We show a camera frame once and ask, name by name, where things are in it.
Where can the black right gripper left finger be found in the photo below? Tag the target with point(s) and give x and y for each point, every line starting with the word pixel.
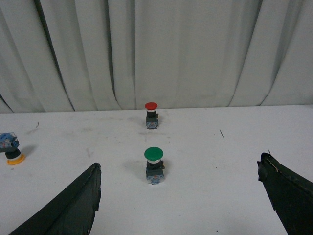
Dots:
pixel 72 211

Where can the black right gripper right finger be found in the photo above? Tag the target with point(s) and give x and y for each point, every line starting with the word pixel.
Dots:
pixel 290 194

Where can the yellow push button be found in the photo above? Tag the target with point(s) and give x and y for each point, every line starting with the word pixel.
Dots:
pixel 9 145

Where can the green push button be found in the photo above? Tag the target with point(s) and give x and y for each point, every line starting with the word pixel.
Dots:
pixel 154 165

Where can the red push button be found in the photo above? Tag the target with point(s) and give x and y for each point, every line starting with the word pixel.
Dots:
pixel 151 115

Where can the white curtain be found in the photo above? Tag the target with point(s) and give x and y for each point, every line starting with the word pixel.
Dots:
pixel 95 55

